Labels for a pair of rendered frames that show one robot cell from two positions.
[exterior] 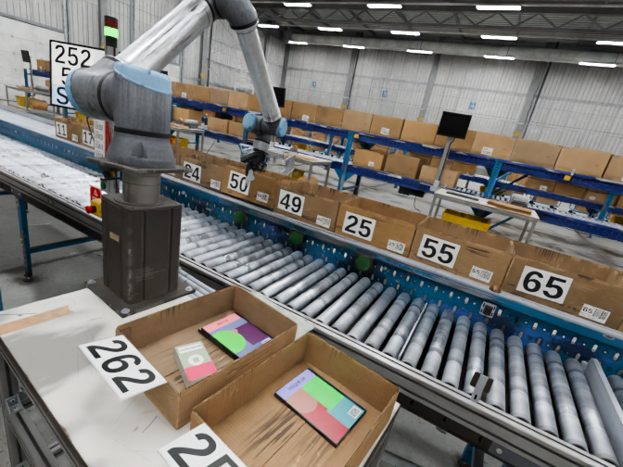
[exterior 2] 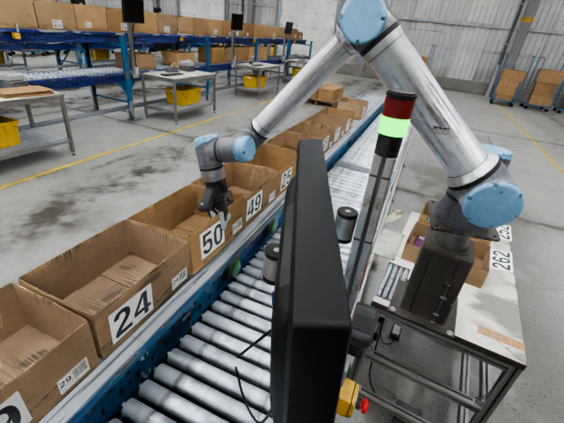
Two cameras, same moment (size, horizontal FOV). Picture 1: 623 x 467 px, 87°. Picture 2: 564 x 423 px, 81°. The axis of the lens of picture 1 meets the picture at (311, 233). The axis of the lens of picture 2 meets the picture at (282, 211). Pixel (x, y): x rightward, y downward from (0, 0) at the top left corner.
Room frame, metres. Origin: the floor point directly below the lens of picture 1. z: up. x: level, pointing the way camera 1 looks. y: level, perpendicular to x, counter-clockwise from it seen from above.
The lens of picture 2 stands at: (1.77, 1.56, 1.74)
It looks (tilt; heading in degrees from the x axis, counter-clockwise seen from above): 29 degrees down; 264
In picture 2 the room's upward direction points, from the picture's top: 6 degrees clockwise
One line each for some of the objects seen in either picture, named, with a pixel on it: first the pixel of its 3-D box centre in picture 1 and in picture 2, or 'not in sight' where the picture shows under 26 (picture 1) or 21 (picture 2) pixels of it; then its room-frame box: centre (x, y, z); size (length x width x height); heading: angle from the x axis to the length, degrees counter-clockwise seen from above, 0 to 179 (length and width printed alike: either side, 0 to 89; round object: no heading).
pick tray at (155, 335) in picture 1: (212, 340); (446, 251); (0.74, 0.21, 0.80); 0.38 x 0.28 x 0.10; 146
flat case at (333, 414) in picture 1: (320, 403); not in sight; (0.64, -0.10, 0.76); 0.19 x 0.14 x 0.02; 55
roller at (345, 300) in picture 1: (346, 299); not in sight; (1.24, -0.20, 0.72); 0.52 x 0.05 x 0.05; 154
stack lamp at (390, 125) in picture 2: (111, 28); (395, 116); (1.53, 0.99, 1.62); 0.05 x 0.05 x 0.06
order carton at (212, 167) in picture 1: (217, 173); (116, 279); (2.19, 0.70, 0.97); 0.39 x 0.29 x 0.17; 64
